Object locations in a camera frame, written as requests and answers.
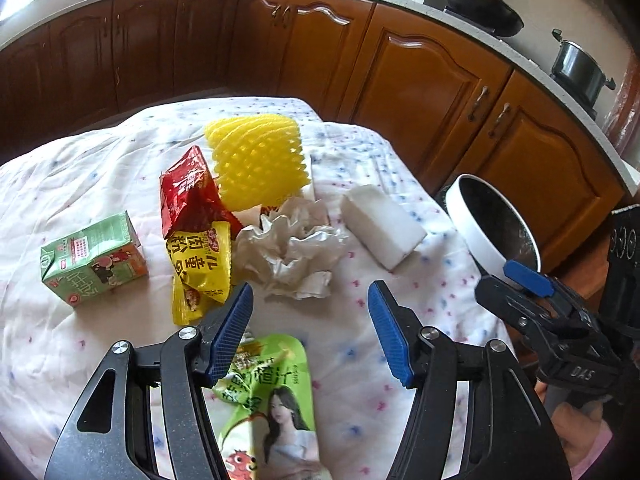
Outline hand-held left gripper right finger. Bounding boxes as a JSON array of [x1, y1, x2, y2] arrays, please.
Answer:
[[366, 280, 572, 480]]

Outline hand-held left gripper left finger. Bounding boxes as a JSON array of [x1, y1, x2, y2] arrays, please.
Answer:
[[44, 281, 255, 480]]

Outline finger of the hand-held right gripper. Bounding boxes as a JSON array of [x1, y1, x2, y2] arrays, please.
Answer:
[[475, 276, 567, 347], [502, 258, 601, 327]]

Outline white metal bowl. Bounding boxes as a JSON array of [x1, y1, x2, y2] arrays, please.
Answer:
[[444, 174, 543, 281]]

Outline green drink pouch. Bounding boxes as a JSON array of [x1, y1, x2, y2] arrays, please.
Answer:
[[210, 334, 333, 480]]

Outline red snack packet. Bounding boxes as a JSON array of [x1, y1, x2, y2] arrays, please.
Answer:
[[160, 145, 241, 241]]

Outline green milk carton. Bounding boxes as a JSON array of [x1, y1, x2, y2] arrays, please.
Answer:
[[40, 211, 150, 308]]

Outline yellow foam fruit net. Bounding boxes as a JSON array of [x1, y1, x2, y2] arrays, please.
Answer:
[[204, 112, 312, 211]]

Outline person's right forearm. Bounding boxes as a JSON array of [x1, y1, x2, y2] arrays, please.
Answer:
[[570, 427, 615, 480]]

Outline person's right hand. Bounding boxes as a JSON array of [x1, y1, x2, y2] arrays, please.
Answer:
[[534, 381, 609, 462]]

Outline yellow snack packet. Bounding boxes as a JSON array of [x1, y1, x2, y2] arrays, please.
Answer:
[[165, 221, 236, 326]]

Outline crumpled white tissue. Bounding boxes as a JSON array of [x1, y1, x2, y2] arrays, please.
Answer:
[[235, 197, 348, 301]]

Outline white foam block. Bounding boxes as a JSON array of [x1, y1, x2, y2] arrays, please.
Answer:
[[341, 185, 427, 270]]

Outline wooden cabinet door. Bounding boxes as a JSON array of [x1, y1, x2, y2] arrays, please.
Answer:
[[287, 0, 377, 121], [49, 2, 115, 128], [239, 0, 297, 98], [111, 0, 177, 113], [450, 72, 626, 281], [174, 0, 242, 98], [0, 27, 52, 161], [340, 5, 513, 181]]

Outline dark cooking pot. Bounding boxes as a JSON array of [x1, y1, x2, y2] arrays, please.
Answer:
[[550, 29, 617, 106]]

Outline white floral tablecloth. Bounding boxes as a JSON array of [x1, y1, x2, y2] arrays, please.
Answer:
[[0, 96, 511, 480]]

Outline metal cabinet door handle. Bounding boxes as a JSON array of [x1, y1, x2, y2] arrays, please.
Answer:
[[467, 86, 488, 121], [492, 102, 512, 138]]

